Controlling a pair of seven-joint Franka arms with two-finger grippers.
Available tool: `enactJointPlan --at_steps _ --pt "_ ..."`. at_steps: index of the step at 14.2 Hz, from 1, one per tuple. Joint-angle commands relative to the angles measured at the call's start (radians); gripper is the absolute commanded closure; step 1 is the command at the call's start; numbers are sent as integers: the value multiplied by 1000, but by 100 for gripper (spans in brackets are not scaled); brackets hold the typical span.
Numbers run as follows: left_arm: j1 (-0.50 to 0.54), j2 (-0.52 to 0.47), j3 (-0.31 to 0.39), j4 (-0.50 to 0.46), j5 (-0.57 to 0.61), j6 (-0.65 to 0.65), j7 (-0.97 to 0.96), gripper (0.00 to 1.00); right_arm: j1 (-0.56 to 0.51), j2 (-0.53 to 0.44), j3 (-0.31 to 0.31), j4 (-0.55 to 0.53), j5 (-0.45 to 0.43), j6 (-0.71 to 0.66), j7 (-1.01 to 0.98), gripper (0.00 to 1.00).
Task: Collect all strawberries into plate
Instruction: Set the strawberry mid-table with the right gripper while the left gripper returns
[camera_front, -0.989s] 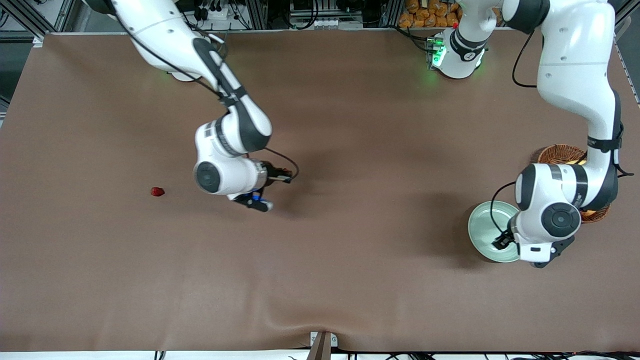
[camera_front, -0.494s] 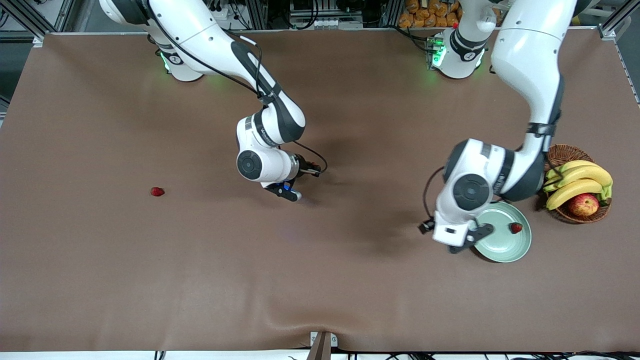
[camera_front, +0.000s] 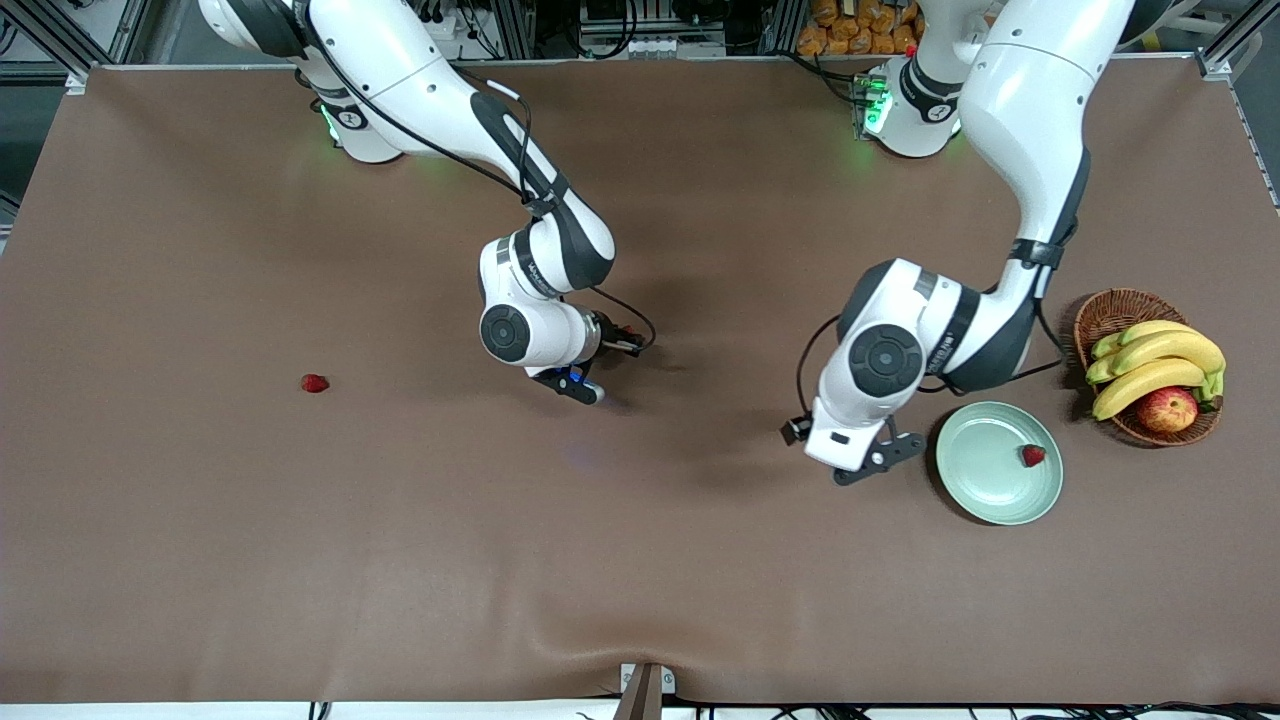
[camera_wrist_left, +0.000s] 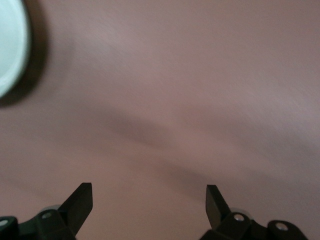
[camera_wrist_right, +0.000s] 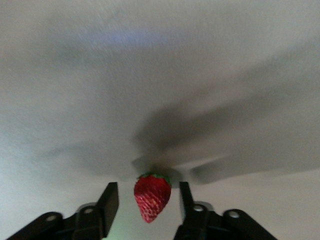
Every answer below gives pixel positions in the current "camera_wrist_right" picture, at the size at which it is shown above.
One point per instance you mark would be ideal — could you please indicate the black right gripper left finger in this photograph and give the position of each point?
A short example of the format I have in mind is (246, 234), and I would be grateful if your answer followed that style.
(100, 220)

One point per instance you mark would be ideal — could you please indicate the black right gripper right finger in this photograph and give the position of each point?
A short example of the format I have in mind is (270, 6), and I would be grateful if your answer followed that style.
(200, 225)

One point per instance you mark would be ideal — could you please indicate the red strawberry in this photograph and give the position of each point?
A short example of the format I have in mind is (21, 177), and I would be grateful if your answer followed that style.
(152, 197)

